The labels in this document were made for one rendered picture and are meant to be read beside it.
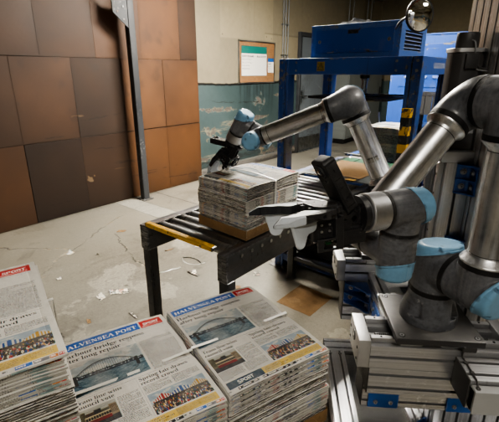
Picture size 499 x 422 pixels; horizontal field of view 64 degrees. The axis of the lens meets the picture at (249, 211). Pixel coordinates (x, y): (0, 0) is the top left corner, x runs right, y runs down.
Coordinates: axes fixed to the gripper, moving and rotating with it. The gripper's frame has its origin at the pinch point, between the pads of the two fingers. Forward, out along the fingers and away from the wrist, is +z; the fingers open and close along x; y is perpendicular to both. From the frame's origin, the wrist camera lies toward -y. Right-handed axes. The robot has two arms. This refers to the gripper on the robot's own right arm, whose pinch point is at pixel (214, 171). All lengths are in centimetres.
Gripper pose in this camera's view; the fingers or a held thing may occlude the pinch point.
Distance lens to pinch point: 193.9
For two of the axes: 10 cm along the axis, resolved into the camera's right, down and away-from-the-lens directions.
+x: 6.5, -2.5, 7.2
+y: 6.5, 6.8, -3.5
